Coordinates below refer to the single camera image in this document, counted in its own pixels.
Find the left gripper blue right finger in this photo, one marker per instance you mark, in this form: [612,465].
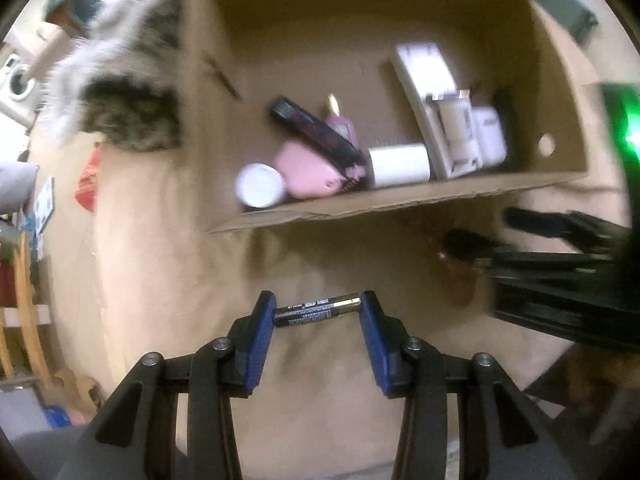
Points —
[385,337]

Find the white earbuds case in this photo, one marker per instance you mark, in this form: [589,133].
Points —
[489,136]

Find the black gold battery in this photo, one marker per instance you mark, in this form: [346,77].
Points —
[316,310]

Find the wooden chair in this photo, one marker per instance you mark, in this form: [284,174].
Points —
[27,311]

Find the white remote control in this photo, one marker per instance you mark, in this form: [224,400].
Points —
[423,72]

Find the black and white fluffy blanket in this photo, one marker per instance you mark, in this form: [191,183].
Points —
[120,78]

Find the white cylinder roll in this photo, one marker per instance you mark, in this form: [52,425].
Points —
[399,165]

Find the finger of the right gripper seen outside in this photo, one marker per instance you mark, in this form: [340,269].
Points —
[545,224]

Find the red packet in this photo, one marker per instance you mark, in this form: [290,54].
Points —
[87,188]

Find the pink perfume bottle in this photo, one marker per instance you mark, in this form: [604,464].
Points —
[338,122]

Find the white washing machine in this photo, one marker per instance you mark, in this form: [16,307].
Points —
[20,97]

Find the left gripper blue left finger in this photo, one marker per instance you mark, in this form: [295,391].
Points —
[251,337]

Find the small white bottle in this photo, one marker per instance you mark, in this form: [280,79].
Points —
[454,110]

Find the white lidded jar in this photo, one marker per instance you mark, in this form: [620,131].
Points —
[259,186]

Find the beige bed cover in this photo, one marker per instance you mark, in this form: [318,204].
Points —
[142,273]

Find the cardboard box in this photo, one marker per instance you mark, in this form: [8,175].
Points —
[238,56]

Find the pink cartoon case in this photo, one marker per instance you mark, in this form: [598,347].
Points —
[307,175]

